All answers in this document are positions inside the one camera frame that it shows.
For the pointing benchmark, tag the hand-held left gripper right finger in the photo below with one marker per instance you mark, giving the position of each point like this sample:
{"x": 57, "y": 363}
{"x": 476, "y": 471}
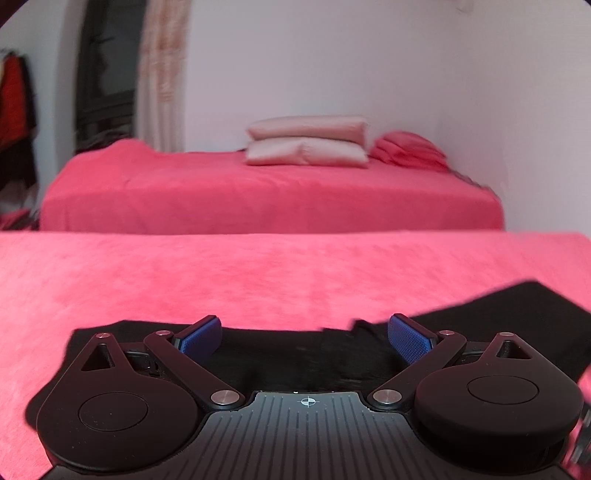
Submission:
{"x": 408, "y": 339}

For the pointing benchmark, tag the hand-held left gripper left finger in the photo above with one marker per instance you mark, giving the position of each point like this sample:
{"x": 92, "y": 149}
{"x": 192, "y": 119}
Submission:
{"x": 202, "y": 338}

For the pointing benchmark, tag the black knit pants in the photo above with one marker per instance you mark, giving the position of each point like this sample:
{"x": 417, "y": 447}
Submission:
{"x": 508, "y": 323}

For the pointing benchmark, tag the pink fleece blanket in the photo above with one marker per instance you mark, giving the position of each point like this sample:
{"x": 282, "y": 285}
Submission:
{"x": 231, "y": 277}

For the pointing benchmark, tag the bed with pink cover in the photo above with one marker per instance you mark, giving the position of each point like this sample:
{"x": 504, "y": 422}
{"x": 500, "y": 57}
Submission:
{"x": 258, "y": 194}

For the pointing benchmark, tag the folded pink blanket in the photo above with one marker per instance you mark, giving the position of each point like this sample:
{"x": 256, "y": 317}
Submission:
{"x": 408, "y": 150}

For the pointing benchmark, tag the pale pink pillow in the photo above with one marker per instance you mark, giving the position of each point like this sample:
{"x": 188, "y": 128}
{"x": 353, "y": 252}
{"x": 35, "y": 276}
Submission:
{"x": 304, "y": 151}
{"x": 309, "y": 127}

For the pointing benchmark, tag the hanging black garment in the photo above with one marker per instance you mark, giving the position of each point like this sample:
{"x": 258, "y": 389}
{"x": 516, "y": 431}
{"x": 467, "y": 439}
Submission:
{"x": 27, "y": 152}

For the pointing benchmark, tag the floral pink curtain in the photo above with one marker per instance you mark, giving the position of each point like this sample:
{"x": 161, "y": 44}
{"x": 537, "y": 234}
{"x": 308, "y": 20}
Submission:
{"x": 161, "y": 78}

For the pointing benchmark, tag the hanging red garment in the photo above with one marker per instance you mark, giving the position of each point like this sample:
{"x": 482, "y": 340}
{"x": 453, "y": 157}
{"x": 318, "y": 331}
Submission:
{"x": 10, "y": 101}

